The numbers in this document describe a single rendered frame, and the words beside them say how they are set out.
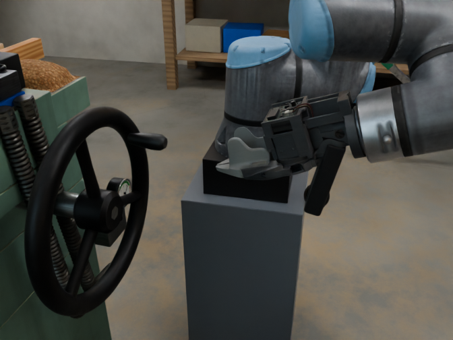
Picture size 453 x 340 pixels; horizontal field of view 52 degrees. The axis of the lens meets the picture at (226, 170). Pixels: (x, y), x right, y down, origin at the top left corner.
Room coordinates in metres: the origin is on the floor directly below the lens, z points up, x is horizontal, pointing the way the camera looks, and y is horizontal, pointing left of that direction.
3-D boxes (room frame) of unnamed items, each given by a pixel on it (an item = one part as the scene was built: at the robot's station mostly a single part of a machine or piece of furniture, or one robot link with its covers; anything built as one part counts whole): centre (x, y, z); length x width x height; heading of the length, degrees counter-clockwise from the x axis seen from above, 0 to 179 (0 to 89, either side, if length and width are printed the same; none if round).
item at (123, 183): (0.82, 0.23, 0.65); 0.06 x 0.04 x 0.08; 164
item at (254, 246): (1.07, -0.06, 0.27); 0.30 x 0.30 x 0.55; 78
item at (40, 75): (0.83, 0.36, 0.92); 0.14 x 0.09 x 0.04; 74
